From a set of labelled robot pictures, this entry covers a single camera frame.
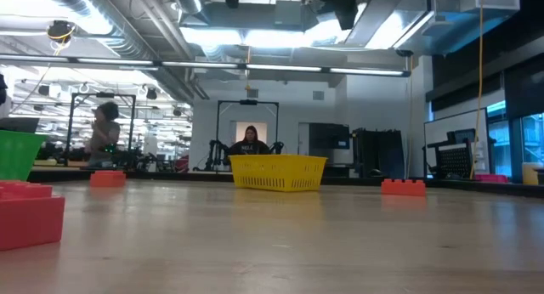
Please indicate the orange studded toy brick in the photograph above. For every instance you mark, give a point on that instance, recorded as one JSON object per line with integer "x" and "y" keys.
{"x": 30, "y": 222}
{"x": 404, "y": 188}
{"x": 107, "y": 179}

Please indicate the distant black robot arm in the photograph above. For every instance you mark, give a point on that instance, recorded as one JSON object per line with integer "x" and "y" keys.
{"x": 217, "y": 154}
{"x": 277, "y": 147}

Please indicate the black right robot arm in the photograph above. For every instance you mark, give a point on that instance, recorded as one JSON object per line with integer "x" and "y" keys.
{"x": 346, "y": 9}

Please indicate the seated person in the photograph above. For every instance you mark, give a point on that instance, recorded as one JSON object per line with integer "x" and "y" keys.
{"x": 251, "y": 143}

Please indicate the yellow plastic basket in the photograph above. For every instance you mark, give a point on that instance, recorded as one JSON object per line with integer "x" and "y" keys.
{"x": 276, "y": 173}

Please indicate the long strip light bar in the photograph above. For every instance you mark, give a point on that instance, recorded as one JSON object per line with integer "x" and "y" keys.
{"x": 280, "y": 67}

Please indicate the black cabinet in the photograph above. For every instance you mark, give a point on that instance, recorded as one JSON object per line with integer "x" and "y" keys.
{"x": 378, "y": 154}

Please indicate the standing person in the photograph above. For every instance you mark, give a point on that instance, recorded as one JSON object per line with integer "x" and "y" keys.
{"x": 104, "y": 137}

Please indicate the framed whiteboard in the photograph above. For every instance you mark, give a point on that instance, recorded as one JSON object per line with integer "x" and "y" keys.
{"x": 442, "y": 124}

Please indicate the black pegboard stand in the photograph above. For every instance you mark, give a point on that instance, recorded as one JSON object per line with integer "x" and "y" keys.
{"x": 455, "y": 160}

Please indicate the red plastic bin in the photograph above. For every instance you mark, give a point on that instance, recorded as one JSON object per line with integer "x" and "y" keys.
{"x": 491, "y": 178}

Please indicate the dark flat screen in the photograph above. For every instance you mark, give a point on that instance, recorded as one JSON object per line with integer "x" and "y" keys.
{"x": 19, "y": 124}

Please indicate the green plastic basket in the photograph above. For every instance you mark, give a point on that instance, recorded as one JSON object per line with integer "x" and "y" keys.
{"x": 17, "y": 156}

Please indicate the yellow cylindrical container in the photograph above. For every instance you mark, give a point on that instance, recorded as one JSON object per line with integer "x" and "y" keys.
{"x": 530, "y": 174}

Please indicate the black distant station frame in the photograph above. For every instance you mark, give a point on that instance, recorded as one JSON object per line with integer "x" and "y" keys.
{"x": 247, "y": 102}
{"x": 102, "y": 95}

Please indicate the grey wall vent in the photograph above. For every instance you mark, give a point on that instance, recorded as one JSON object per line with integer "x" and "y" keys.
{"x": 318, "y": 95}
{"x": 252, "y": 92}

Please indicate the black wall screen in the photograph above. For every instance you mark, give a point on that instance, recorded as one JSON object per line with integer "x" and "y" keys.
{"x": 329, "y": 136}

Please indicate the black ceiling camera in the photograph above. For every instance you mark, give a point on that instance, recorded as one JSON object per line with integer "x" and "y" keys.
{"x": 404, "y": 53}

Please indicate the black aluminium table frame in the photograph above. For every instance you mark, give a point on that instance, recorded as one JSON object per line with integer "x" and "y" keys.
{"x": 64, "y": 176}

